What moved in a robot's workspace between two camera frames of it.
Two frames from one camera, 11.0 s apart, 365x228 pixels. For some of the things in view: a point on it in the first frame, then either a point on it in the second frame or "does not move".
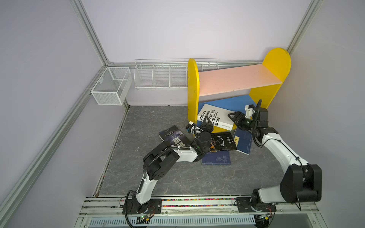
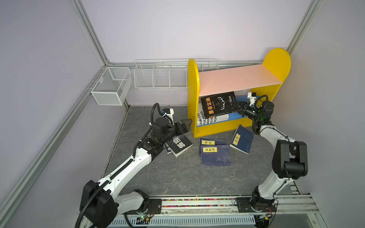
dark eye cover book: [174, 136] does not move
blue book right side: [244, 140] does not move
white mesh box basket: [113, 86] does not move
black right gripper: [238, 115] -> [243, 109]
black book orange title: [222, 141] -> [218, 104]
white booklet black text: [219, 117] -> [217, 105]
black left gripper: [206, 127] -> [185, 128]
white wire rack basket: [167, 74] does not move
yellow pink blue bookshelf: [219, 96] does not move
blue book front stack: [218, 157] does not move
